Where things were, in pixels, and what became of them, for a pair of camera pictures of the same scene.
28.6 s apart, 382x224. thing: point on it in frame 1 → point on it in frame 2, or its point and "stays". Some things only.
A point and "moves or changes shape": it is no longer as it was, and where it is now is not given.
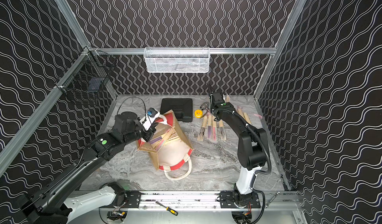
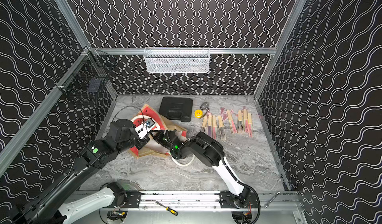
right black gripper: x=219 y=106 → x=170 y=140
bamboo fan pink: x=214 y=129 stays
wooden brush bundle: x=202 y=134 stays
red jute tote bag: x=169 y=147 moves or changes shape
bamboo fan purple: x=209 y=127 stays
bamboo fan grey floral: x=222 y=130 stays
